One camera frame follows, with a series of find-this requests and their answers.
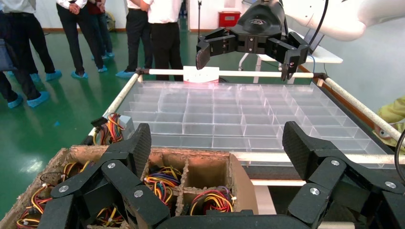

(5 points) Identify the clear plastic compartment tray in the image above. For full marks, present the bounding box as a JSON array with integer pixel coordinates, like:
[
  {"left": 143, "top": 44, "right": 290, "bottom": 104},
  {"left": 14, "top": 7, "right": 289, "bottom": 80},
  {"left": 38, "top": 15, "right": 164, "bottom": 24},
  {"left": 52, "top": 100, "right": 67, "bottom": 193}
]
[{"left": 117, "top": 80, "right": 393, "bottom": 167}]

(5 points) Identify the brown cardboard divider box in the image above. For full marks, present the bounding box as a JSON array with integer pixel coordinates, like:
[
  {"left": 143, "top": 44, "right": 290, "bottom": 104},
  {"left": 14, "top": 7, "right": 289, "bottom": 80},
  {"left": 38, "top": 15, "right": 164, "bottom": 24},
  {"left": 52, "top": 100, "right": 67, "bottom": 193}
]
[{"left": 0, "top": 145, "right": 259, "bottom": 229}]

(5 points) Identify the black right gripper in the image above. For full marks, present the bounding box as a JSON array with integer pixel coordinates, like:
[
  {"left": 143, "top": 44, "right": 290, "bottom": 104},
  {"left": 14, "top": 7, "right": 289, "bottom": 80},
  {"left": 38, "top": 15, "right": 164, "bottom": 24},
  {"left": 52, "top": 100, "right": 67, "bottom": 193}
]
[{"left": 195, "top": 0, "right": 310, "bottom": 82}]

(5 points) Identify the dark laptop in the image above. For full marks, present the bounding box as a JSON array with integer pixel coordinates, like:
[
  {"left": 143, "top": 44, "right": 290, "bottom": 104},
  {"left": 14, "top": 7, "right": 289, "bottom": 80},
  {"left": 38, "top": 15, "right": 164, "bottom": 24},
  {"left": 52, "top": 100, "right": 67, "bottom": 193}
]
[{"left": 303, "top": 28, "right": 326, "bottom": 54}]

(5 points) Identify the person carrying navy bag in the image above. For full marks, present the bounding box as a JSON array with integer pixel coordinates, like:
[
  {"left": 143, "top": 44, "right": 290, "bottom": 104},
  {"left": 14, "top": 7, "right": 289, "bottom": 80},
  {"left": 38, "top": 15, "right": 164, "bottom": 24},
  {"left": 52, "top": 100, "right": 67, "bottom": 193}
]
[{"left": 0, "top": 0, "right": 50, "bottom": 109}]

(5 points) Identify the power supply with coloured wires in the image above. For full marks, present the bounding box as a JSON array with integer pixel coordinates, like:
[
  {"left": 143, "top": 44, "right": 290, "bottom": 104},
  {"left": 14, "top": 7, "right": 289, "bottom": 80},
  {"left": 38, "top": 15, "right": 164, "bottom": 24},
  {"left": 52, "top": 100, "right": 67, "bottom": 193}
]
[
  {"left": 189, "top": 186, "right": 237, "bottom": 217},
  {"left": 151, "top": 180, "right": 175, "bottom": 207},
  {"left": 94, "top": 206, "right": 125, "bottom": 228},
  {"left": 16, "top": 182, "right": 54, "bottom": 229},
  {"left": 91, "top": 113, "right": 136, "bottom": 146},
  {"left": 62, "top": 160, "right": 96, "bottom": 185},
  {"left": 144, "top": 166, "right": 183, "bottom": 187}
]

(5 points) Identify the red bin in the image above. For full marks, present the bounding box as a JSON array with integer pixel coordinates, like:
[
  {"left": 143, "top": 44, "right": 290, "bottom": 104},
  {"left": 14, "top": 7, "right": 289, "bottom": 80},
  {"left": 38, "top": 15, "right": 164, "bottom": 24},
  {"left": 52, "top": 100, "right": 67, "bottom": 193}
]
[{"left": 218, "top": 11, "right": 242, "bottom": 29}]

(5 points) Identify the white table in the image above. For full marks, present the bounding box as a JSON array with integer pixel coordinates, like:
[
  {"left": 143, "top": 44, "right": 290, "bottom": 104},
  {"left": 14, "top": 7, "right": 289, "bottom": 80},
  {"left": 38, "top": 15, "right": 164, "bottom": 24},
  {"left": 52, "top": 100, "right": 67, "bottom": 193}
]
[{"left": 238, "top": 28, "right": 344, "bottom": 84}]

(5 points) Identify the white and red label card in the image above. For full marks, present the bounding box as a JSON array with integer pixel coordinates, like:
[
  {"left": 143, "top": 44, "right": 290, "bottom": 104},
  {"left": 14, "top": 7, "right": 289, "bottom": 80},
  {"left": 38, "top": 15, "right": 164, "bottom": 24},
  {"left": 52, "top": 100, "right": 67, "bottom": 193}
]
[{"left": 182, "top": 65, "right": 220, "bottom": 85}]

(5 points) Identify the black stand pole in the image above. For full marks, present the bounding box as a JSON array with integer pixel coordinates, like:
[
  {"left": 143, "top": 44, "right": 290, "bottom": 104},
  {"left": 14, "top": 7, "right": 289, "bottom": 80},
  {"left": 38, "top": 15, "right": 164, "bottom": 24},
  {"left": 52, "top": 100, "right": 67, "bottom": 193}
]
[{"left": 197, "top": 0, "right": 203, "bottom": 37}]

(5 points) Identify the person with clasped hands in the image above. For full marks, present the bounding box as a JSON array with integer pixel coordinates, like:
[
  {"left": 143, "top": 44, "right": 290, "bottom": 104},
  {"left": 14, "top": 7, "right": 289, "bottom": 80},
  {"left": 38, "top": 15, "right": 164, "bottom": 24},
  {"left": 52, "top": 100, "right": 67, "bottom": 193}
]
[{"left": 56, "top": 0, "right": 108, "bottom": 80}]

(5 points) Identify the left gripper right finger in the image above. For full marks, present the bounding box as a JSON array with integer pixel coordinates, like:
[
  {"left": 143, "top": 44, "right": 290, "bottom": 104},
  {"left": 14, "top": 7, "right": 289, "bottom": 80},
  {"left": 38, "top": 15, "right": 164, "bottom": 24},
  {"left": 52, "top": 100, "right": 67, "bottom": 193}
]
[{"left": 281, "top": 121, "right": 405, "bottom": 229}]

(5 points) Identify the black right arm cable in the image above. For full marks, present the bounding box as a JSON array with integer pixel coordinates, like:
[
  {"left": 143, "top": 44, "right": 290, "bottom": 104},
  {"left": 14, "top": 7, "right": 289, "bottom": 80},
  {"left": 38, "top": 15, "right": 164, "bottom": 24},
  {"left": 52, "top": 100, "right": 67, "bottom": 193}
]
[{"left": 307, "top": 0, "right": 330, "bottom": 47}]

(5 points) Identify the person in red shirt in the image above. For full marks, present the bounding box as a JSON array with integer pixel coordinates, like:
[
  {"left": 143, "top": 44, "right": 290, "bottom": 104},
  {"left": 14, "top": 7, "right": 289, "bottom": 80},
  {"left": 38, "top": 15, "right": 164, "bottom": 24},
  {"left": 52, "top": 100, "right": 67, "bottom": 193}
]
[{"left": 87, "top": 0, "right": 116, "bottom": 61}]

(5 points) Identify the black cable loop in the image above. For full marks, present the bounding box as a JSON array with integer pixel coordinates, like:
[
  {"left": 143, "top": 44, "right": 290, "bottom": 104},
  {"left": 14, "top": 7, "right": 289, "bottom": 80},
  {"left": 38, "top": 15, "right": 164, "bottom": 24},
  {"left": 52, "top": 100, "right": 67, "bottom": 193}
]
[{"left": 394, "top": 129, "right": 405, "bottom": 186}]

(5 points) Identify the person in white shirt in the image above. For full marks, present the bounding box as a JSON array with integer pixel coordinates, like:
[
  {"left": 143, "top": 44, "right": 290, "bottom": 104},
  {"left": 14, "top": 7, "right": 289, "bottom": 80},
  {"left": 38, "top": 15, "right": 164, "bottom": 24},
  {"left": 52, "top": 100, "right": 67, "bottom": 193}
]
[
  {"left": 140, "top": 0, "right": 185, "bottom": 82},
  {"left": 115, "top": 0, "right": 153, "bottom": 79}
]

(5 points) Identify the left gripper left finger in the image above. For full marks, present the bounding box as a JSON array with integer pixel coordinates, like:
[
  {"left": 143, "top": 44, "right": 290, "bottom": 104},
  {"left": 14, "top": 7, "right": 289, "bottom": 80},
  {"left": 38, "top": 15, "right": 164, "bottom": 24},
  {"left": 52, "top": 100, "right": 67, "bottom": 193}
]
[{"left": 38, "top": 123, "right": 171, "bottom": 229}]

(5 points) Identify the yellow cable reel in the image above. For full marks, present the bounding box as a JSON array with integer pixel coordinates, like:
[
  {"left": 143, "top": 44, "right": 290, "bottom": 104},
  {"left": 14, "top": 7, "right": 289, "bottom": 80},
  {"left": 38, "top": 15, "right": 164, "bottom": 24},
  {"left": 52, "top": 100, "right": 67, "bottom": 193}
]
[{"left": 105, "top": 11, "right": 117, "bottom": 32}]

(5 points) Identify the yellow plush toy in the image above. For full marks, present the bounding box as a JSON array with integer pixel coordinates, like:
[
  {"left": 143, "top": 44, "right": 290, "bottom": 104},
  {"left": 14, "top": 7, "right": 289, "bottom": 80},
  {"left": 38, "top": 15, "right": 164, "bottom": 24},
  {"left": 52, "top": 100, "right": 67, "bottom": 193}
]
[{"left": 373, "top": 95, "right": 405, "bottom": 148}]

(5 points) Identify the person in dark trousers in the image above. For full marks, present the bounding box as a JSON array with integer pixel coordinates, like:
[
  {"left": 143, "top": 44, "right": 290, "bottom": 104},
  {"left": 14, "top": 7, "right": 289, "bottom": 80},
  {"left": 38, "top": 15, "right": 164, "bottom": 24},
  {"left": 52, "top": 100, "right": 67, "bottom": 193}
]
[{"left": 19, "top": 12, "right": 63, "bottom": 83}]

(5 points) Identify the white frame pipe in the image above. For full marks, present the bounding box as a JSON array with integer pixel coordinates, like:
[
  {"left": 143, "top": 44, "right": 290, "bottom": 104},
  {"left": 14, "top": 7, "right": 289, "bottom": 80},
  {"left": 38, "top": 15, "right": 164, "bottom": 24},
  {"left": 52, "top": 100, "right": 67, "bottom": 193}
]
[
  {"left": 148, "top": 68, "right": 315, "bottom": 79},
  {"left": 323, "top": 76, "right": 405, "bottom": 144},
  {"left": 88, "top": 73, "right": 141, "bottom": 136},
  {"left": 230, "top": 152, "right": 405, "bottom": 166}
]

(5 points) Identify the navy blue bag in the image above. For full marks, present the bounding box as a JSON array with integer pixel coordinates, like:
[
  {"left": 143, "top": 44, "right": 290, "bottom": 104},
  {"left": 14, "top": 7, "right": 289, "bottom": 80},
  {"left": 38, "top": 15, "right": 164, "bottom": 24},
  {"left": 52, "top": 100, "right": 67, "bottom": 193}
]
[{"left": 0, "top": 38, "right": 17, "bottom": 73}]

